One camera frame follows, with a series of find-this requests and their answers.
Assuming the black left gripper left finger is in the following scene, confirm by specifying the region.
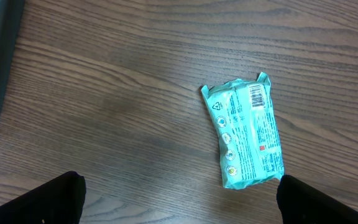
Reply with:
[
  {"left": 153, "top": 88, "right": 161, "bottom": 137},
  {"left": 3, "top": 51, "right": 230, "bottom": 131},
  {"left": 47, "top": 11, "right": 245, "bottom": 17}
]
[{"left": 0, "top": 171, "right": 86, "bottom": 224}]

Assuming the teal white wipes packet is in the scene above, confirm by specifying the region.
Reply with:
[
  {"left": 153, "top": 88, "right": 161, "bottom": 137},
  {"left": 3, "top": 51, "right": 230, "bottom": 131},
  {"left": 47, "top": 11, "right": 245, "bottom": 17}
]
[{"left": 201, "top": 72, "right": 285, "bottom": 190}]

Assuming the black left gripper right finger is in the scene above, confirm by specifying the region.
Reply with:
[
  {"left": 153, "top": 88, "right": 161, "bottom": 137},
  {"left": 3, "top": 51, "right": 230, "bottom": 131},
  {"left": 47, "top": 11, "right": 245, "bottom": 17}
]
[{"left": 277, "top": 175, "right": 358, "bottom": 224}]

